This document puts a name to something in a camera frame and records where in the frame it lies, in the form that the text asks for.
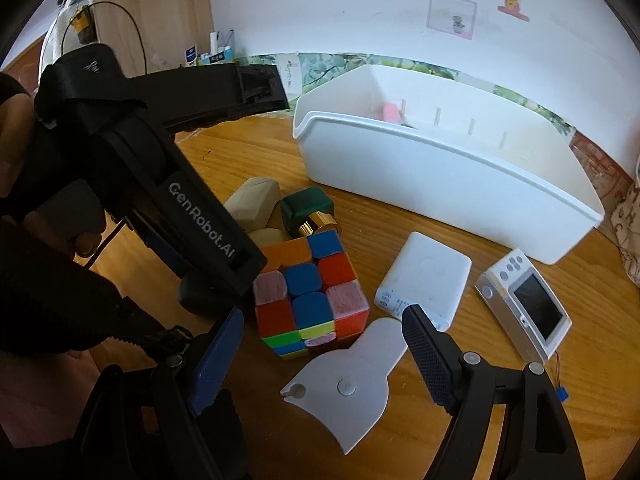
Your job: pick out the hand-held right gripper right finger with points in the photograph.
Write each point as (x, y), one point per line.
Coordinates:
(430, 357)

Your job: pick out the white plastic storage bin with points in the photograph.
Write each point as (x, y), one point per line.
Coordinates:
(425, 180)

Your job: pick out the white power bank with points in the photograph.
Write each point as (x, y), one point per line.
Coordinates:
(425, 275)

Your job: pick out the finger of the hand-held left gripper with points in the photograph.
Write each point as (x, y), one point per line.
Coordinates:
(162, 250)
(225, 90)

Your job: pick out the green perfume bottle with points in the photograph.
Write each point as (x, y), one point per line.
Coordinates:
(305, 207)

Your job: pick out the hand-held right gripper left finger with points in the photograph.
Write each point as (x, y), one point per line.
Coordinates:
(215, 362)

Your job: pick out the white tube blue label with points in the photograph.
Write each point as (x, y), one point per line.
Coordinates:
(191, 55)

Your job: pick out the white mini game console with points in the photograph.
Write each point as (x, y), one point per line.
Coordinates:
(520, 300)

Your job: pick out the printed tote bag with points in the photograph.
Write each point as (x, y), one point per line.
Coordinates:
(630, 240)

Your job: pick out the pink hair roller clip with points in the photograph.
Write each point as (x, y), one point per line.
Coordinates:
(392, 111)

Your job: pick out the beige plastic case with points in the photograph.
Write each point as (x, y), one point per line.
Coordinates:
(250, 200)

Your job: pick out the pink cloth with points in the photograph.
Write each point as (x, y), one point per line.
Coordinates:
(40, 395)

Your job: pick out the colourful puzzle cube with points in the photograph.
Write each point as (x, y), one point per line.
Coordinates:
(310, 300)

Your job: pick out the red patterned cardboard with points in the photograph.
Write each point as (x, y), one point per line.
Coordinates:
(595, 170)

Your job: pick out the person's left hand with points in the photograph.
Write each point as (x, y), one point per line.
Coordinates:
(15, 145)

